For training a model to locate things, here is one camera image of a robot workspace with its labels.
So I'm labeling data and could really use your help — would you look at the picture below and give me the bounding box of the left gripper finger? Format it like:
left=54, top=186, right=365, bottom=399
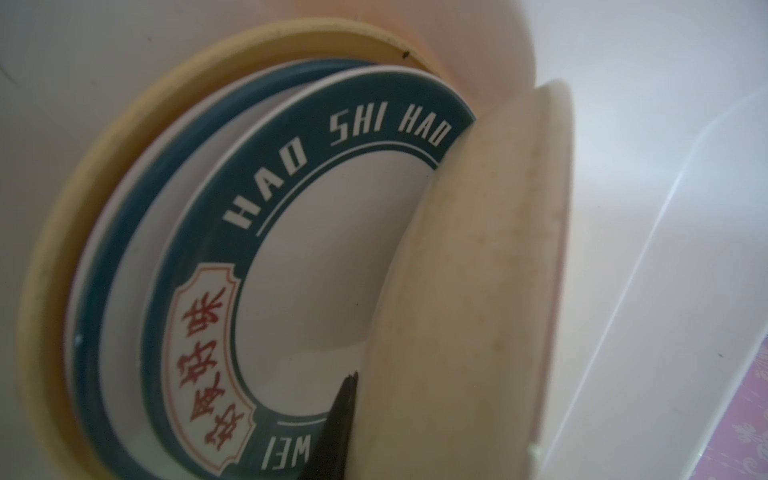
left=302, top=372, right=359, bottom=480

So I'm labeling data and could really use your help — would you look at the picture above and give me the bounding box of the beige plate brown rim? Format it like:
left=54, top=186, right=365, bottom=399
left=345, top=80, right=573, bottom=479

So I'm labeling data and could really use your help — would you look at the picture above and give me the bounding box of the small green lettered rim plate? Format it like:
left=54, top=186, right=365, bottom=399
left=140, top=66, right=474, bottom=479

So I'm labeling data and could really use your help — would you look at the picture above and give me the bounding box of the large green red rimmed plate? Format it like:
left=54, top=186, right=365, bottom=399
left=64, top=58, right=355, bottom=479

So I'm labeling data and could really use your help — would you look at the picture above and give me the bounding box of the pale yellow round plate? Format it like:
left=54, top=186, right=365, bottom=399
left=14, top=17, right=441, bottom=479

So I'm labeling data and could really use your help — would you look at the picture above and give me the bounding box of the white plastic bin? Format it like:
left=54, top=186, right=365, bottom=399
left=1, top=1, right=767, bottom=479

